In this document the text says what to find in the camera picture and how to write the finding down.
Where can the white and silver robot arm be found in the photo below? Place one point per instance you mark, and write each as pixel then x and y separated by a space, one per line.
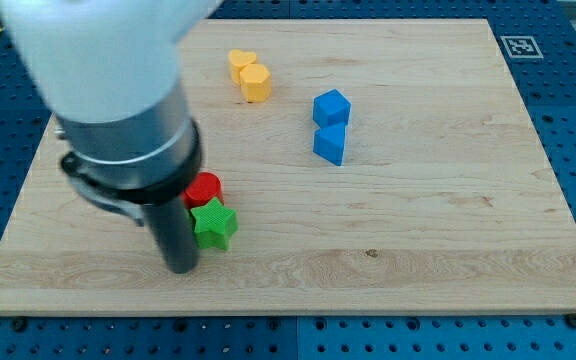
pixel 109 71

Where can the yellow hexagon block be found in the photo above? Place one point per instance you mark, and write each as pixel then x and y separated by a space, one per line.
pixel 255 83

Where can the wooden board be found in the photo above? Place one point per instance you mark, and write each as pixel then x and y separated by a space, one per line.
pixel 445 203

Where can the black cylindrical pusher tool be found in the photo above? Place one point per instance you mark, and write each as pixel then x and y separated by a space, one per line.
pixel 171 228

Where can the blue triangle block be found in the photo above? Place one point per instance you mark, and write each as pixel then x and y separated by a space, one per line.
pixel 329 143

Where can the yellow heart block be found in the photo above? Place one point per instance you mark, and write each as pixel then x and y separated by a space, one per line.
pixel 238 60

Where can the green star block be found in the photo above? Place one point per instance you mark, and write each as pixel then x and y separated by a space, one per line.
pixel 215 224

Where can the red cylinder block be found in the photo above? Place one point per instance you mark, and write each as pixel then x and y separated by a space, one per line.
pixel 203 189

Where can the fiducial marker tag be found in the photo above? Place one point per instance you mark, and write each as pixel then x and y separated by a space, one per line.
pixel 521 47

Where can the blue cube block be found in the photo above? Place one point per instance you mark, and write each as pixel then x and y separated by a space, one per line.
pixel 331 108

